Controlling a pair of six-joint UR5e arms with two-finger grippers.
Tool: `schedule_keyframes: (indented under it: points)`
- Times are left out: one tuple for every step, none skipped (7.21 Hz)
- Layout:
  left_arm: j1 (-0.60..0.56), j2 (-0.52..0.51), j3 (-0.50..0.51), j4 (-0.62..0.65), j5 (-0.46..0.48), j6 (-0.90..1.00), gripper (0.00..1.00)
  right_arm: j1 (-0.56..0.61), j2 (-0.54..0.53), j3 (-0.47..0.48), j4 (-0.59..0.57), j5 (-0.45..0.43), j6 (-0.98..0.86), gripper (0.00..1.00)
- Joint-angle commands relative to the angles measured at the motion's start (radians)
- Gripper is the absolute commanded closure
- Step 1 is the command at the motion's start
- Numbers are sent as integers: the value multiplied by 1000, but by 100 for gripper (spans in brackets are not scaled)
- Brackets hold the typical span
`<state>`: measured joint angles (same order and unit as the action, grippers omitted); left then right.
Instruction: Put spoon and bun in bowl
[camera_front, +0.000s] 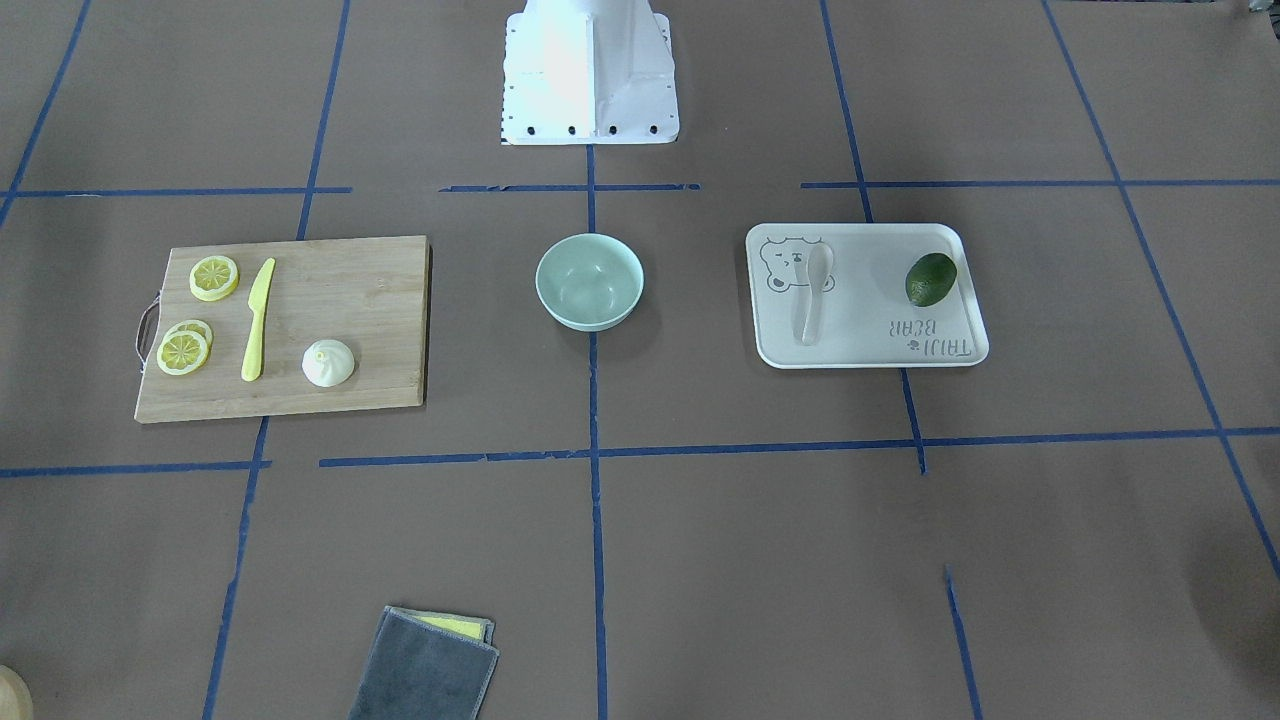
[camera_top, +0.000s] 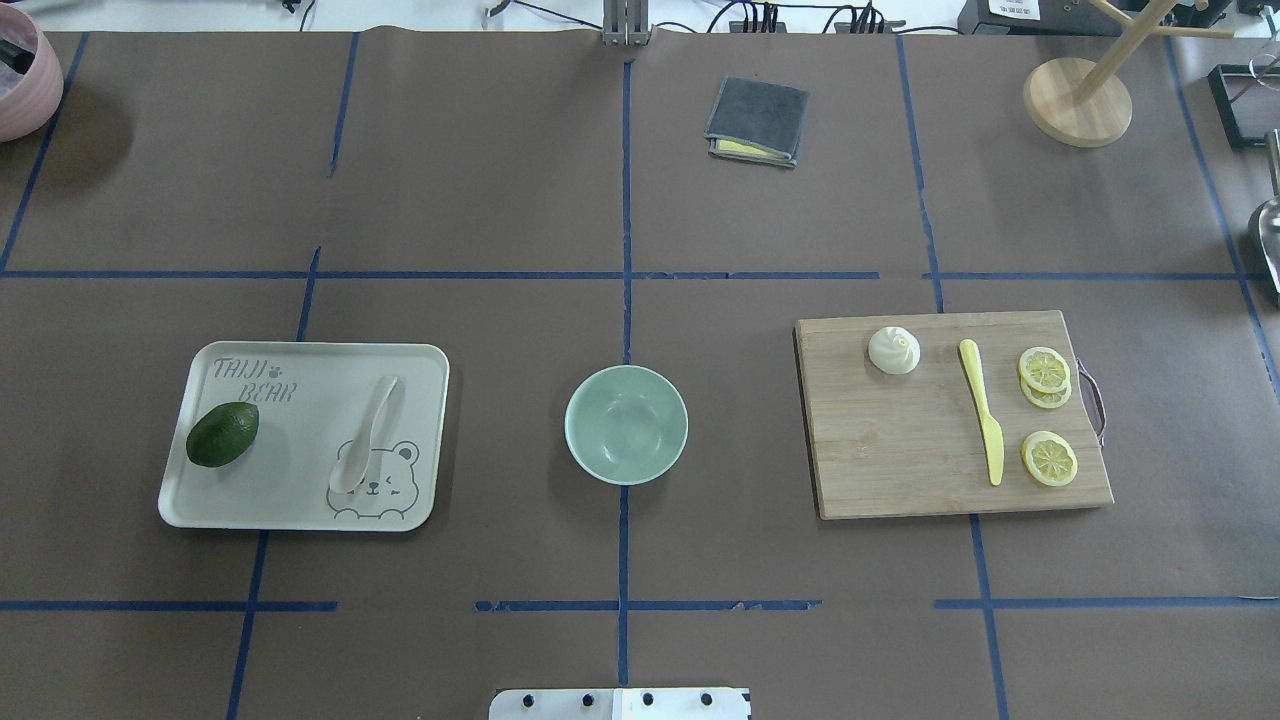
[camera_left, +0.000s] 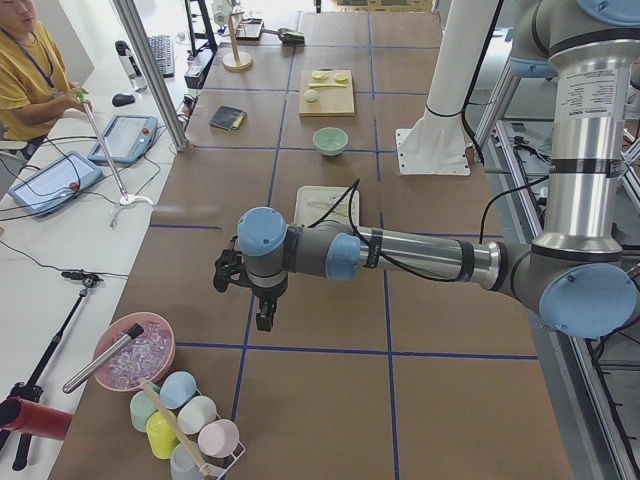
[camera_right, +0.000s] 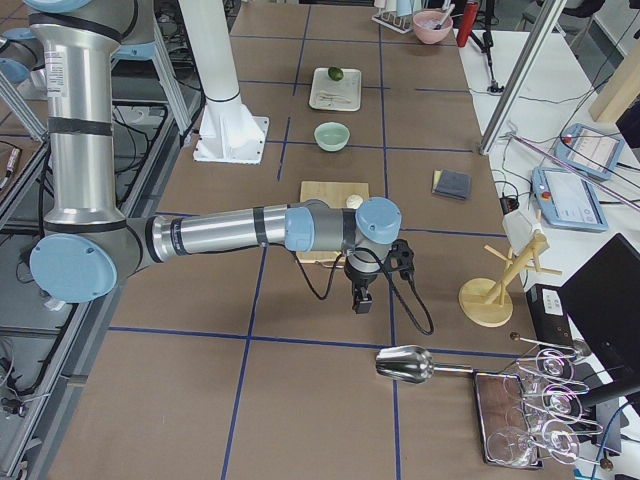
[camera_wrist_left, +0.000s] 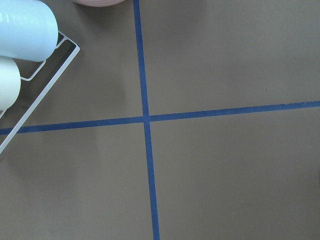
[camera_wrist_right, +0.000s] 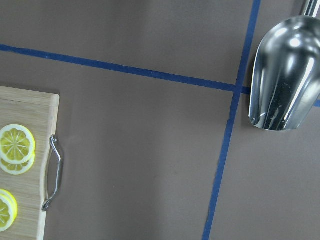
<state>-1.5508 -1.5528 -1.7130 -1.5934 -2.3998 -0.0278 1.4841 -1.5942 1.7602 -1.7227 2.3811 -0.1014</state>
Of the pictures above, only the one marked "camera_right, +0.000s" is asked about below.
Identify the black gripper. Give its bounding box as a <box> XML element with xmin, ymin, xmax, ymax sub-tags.
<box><xmin>344</xmin><ymin>257</ymin><xmax>380</xmax><ymax>314</ymax></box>

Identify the white steamed bun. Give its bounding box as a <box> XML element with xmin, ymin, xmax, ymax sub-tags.
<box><xmin>345</xmin><ymin>194</ymin><xmax>364</xmax><ymax>209</ymax></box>

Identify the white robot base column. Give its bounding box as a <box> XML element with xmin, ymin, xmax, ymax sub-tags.
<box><xmin>179</xmin><ymin>0</ymin><xmax>269</xmax><ymax>165</ymax></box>

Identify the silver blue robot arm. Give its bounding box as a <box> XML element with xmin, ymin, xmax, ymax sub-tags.
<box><xmin>29</xmin><ymin>1</ymin><xmax>402</xmax><ymax>313</ymax></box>

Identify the light green bowl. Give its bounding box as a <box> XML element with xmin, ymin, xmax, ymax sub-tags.
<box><xmin>314</xmin><ymin>122</ymin><xmax>350</xmax><ymax>152</ymax></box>

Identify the pink mixing bowl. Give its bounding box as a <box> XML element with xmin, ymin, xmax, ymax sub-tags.
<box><xmin>412</xmin><ymin>10</ymin><xmax>453</xmax><ymax>45</ymax></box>

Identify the metal scoop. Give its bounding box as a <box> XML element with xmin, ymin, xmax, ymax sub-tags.
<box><xmin>375</xmin><ymin>345</ymin><xmax>474</xmax><ymax>384</ymax></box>

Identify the bamboo cutting board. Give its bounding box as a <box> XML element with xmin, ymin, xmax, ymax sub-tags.
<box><xmin>297</xmin><ymin>181</ymin><xmax>369</xmax><ymax>268</ymax></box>

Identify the wooden cup tree stand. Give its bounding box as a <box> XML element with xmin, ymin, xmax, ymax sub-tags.
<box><xmin>458</xmin><ymin>227</ymin><xmax>562</xmax><ymax>328</ymax></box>

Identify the grey yellow sponge cloth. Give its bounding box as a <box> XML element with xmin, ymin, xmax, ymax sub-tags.
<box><xmin>432</xmin><ymin>169</ymin><xmax>471</xmax><ymax>200</ymax></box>

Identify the glass rack with tray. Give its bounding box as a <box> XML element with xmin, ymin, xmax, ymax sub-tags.
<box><xmin>473</xmin><ymin>332</ymin><xmax>604</xmax><ymax>470</ymax></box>

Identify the white rectangular tray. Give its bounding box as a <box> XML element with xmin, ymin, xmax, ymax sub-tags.
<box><xmin>308</xmin><ymin>67</ymin><xmax>362</xmax><ymax>112</ymax></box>

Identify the blue teach pendant near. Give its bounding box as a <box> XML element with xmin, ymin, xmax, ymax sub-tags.
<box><xmin>531</xmin><ymin>167</ymin><xmax>609</xmax><ymax>233</ymax></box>

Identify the blue teach pendant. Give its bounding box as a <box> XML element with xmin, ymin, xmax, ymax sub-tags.
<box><xmin>531</xmin><ymin>167</ymin><xmax>609</xmax><ymax>233</ymax></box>
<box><xmin>555</xmin><ymin>123</ymin><xmax>626</xmax><ymax>180</ymax></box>

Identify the green lime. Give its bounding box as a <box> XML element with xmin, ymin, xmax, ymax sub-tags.
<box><xmin>327</xmin><ymin>67</ymin><xmax>344</xmax><ymax>81</ymax></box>

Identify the black monitor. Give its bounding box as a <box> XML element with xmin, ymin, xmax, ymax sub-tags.
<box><xmin>560</xmin><ymin>233</ymin><xmax>639</xmax><ymax>407</ymax></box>

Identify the blue teach pendant far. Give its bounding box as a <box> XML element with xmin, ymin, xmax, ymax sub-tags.
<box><xmin>555</xmin><ymin>123</ymin><xmax>626</xmax><ymax>180</ymax></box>

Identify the white dish rack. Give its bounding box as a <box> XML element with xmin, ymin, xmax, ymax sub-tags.
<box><xmin>371</xmin><ymin>0</ymin><xmax>423</xmax><ymax>34</ymax></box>

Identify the red bottle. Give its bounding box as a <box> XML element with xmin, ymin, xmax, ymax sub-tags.
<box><xmin>456</xmin><ymin>1</ymin><xmax>479</xmax><ymax>48</ymax></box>

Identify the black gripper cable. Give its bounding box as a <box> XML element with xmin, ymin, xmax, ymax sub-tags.
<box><xmin>292</xmin><ymin>244</ymin><xmax>435</xmax><ymax>336</ymax></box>

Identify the aluminium frame post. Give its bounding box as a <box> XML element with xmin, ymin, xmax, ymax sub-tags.
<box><xmin>479</xmin><ymin>0</ymin><xmax>567</xmax><ymax>155</ymax></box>

